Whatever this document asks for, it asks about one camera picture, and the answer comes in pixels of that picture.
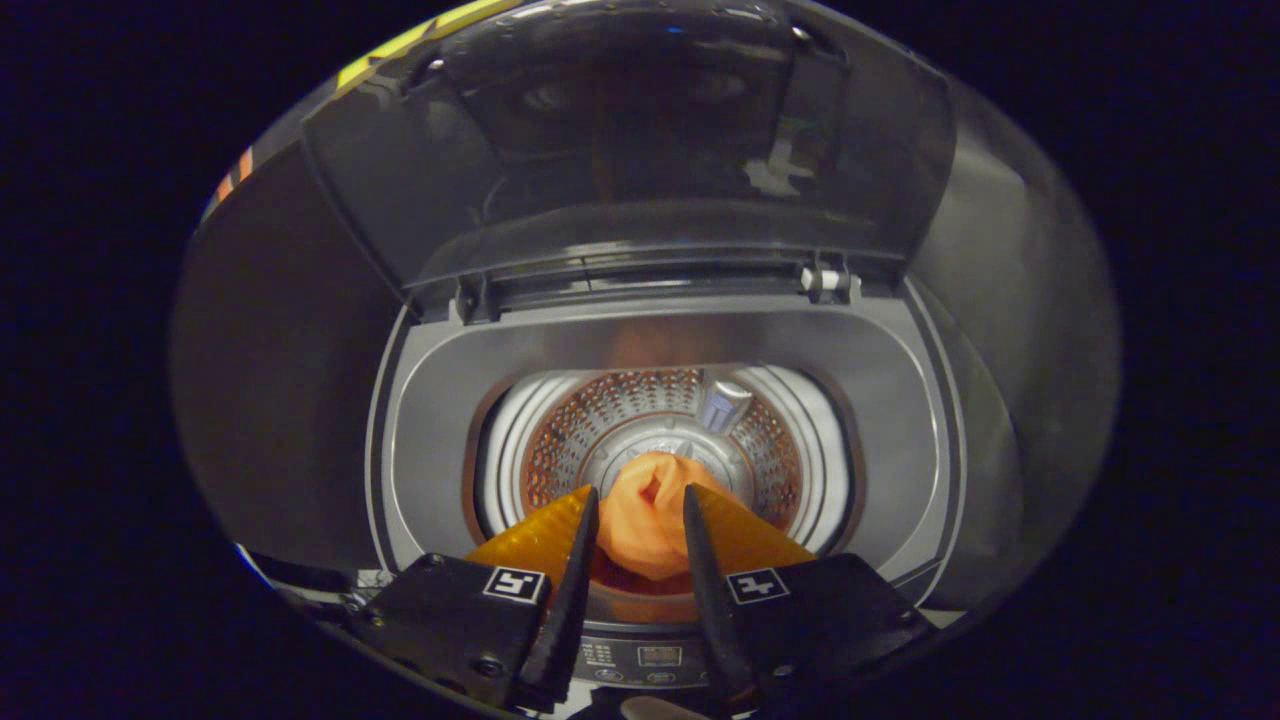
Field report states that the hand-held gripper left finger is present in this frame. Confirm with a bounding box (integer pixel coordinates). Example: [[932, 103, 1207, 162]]
[[345, 485, 601, 713]]

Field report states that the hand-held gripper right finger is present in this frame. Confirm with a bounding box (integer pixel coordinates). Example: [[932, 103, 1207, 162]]
[[682, 483, 941, 713]]

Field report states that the dark washing machine lid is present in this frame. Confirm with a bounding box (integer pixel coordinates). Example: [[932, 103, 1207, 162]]
[[300, 0, 956, 321]]

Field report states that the orange polo shirt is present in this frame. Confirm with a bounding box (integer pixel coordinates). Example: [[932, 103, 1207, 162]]
[[595, 450, 736, 596]]

